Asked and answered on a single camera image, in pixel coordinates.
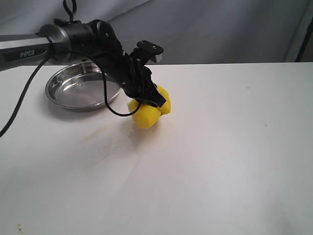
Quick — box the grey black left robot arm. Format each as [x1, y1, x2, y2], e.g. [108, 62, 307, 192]
[0, 20, 166, 107]

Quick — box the grey backdrop cloth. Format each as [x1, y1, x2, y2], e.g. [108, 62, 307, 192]
[0, 0, 313, 66]

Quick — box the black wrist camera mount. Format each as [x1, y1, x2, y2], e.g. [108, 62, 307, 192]
[130, 40, 164, 68]

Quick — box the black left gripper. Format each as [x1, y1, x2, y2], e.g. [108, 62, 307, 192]
[92, 22, 166, 107]

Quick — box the stainless steel round pan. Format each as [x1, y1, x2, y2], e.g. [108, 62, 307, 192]
[45, 62, 106, 112]

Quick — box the black stand pole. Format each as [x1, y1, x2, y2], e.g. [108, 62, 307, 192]
[295, 20, 313, 62]

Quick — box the yellow sponge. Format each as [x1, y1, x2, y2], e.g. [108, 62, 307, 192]
[132, 85, 171, 129]

